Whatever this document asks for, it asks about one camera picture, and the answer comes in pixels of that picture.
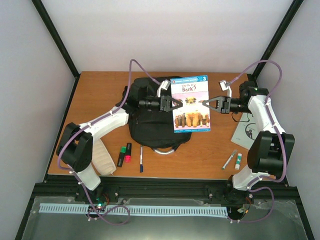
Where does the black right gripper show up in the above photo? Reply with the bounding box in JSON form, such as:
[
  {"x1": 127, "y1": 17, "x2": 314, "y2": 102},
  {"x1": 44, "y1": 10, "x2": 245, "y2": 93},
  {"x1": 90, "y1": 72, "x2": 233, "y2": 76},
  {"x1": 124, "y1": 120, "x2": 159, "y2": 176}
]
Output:
[{"x1": 202, "y1": 95, "x2": 251, "y2": 114}]

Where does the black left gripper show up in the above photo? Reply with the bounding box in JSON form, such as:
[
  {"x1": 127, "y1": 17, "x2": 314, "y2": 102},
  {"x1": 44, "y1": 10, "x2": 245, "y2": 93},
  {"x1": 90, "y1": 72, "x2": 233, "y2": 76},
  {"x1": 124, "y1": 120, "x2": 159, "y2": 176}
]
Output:
[{"x1": 139, "y1": 95, "x2": 183, "y2": 113}]

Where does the dog picture book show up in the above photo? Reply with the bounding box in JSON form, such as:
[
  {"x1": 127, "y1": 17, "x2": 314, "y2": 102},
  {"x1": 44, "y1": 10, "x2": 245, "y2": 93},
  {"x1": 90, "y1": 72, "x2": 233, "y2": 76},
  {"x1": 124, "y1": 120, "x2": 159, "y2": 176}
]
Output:
[{"x1": 170, "y1": 75, "x2": 211, "y2": 134}]

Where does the grey paperback book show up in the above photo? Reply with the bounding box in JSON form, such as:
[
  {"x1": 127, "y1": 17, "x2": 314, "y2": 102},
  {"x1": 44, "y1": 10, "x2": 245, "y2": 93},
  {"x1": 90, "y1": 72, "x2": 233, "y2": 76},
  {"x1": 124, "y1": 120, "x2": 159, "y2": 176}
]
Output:
[{"x1": 231, "y1": 113, "x2": 258, "y2": 150}]

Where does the black student backpack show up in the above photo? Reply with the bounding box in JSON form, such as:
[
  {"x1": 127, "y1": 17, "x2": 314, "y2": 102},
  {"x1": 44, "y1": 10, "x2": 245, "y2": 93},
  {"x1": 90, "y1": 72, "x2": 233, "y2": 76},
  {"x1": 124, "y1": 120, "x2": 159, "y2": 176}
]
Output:
[{"x1": 122, "y1": 77, "x2": 192, "y2": 154}]

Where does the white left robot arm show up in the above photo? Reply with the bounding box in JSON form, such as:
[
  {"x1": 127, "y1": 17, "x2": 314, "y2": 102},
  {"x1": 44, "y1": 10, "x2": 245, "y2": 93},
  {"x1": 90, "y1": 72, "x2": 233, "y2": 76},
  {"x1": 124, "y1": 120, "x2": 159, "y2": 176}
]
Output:
[{"x1": 56, "y1": 77, "x2": 190, "y2": 202}]

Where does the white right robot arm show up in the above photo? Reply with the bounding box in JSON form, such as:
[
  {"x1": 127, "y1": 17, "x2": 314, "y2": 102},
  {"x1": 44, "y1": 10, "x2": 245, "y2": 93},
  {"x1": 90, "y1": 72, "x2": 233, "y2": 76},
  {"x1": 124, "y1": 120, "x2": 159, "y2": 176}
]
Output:
[{"x1": 203, "y1": 80, "x2": 295, "y2": 204}]

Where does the grey whiteboard marker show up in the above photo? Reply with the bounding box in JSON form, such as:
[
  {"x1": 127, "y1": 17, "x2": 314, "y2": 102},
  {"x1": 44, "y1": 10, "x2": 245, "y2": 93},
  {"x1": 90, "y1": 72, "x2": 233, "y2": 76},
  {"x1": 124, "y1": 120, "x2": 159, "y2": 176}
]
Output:
[{"x1": 222, "y1": 149, "x2": 238, "y2": 170}]

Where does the white glue stick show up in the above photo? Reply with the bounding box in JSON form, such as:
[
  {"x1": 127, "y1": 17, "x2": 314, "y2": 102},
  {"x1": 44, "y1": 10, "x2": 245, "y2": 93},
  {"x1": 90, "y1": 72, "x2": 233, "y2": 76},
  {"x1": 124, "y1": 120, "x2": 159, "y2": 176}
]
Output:
[{"x1": 234, "y1": 153, "x2": 243, "y2": 170}]

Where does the blue ballpoint pen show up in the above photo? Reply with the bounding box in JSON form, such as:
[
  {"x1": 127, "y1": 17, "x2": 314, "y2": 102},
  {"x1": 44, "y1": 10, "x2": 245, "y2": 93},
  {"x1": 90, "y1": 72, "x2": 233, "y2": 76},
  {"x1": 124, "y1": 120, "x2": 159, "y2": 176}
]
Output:
[{"x1": 139, "y1": 145, "x2": 144, "y2": 173}]

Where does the green highlighter marker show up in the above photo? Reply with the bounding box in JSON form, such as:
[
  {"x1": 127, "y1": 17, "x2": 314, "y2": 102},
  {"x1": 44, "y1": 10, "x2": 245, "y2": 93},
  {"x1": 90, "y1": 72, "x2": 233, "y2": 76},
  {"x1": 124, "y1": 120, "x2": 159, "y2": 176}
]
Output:
[{"x1": 116, "y1": 146, "x2": 127, "y2": 168}]

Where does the pink highlighter marker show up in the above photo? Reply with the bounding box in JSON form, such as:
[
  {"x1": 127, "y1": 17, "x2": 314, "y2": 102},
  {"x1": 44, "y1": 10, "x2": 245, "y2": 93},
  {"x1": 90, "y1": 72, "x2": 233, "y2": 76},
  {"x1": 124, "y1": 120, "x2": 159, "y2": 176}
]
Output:
[{"x1": 124, "y1": 142, "x2": 132, "y2": 163}]

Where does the beige pencil case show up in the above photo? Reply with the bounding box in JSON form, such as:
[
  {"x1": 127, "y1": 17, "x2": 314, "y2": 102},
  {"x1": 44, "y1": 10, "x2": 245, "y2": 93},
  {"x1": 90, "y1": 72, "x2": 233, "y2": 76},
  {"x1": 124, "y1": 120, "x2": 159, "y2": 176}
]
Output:
[{"x1": 92, "y1": 139, "x2": 116, "y2": 176}]

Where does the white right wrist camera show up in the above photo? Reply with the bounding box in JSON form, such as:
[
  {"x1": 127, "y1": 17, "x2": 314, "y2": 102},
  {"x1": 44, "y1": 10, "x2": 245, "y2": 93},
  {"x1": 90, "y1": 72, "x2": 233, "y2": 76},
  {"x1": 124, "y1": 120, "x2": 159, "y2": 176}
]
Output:
[{"x1": 219, "y1": 80, "x2": 232, "y2": 98}]

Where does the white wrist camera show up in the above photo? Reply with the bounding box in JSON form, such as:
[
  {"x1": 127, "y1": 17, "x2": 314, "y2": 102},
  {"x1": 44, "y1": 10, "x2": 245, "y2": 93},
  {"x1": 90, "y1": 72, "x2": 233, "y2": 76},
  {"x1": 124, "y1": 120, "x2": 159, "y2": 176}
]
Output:
[
  {"x1": 156, "y1": 79, "x2": 171, "y2": 98},
  {"x1": 219, "y1": 80, "x2": 232, "y2": 98}
]

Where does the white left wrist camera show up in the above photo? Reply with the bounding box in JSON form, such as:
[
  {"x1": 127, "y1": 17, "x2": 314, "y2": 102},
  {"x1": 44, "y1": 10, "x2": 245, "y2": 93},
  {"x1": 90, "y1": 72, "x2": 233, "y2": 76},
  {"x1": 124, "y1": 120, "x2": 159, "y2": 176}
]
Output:
[{"x1": 156, "y1": 79, "x2": 171, "y2": 98}]

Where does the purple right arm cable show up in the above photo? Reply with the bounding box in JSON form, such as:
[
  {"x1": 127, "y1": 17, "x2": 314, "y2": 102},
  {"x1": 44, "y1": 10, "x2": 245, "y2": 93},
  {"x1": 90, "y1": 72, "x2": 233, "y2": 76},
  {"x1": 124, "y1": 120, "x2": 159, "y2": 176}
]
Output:
[{"x1": 226, "y1": 59, "x2": 286, "y2": 224}]

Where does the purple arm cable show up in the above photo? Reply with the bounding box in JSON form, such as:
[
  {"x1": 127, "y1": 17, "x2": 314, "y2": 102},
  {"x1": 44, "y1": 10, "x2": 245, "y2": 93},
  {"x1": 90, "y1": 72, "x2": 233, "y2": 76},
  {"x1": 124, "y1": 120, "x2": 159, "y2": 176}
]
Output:
[
  {"x1": 56, "y1": 58, "x2": 162, "y2": 225},
  {"x1": 226, "y1": 59, "x2": 286, "y2": 224}
]

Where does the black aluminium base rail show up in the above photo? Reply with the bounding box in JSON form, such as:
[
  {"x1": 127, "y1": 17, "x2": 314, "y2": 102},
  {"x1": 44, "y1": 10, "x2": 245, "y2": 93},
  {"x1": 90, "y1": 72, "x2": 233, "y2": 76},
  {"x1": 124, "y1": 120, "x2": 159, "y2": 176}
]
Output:
[{"x1": 31, "y1": 175, "x2": 300, "y2": 206}]

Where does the black right frame post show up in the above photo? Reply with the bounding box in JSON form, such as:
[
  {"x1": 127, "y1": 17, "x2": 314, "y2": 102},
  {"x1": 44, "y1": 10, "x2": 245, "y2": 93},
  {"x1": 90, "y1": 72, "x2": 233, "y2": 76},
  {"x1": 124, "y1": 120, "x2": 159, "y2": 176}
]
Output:
[{"x1": 248, "y1": 0, "x2": 304, "y2": 81}]

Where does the black frame post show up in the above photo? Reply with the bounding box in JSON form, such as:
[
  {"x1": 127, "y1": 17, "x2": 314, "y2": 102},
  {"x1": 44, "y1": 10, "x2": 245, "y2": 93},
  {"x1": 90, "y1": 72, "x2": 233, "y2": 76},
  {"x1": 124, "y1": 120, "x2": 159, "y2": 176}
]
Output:
[
  {"x1": 248, "y1": 0, "x2": 304, "y2": 81},
  {"x1": 31, "y1": 0, "x2": 81, "y2": 80}
]

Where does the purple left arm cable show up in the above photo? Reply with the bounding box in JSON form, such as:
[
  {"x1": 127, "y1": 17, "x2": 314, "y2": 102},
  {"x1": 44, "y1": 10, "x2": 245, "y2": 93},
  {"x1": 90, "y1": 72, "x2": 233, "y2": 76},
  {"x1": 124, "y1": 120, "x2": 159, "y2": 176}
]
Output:
[{"x1": 56, "y1": 58, "x2": 162, "y2": 225}]

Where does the black left frame post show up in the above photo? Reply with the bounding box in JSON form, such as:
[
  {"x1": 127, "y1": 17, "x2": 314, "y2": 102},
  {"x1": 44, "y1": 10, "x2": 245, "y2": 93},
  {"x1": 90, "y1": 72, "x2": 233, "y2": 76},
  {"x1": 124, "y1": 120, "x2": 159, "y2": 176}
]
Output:
[{"x1": 31, "y1": 0, "x2": 81, "y2": 80}]

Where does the light blue cable duct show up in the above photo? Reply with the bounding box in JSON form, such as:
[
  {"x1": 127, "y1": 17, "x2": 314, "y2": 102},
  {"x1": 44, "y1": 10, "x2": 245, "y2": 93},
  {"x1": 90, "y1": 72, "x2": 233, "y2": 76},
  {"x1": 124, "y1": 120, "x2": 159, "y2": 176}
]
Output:
[{"x1": 38, "y1": 203, "x2": 228, "y2": 218}]

